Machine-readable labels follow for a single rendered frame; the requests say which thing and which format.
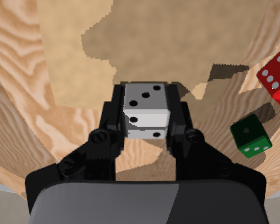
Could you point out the green die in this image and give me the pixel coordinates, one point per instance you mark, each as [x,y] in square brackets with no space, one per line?
[250,136]

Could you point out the red die with white pips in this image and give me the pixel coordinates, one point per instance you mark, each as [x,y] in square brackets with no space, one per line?
[269,76]

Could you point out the beige flat mat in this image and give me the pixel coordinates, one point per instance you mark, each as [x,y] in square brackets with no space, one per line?
[90,45]

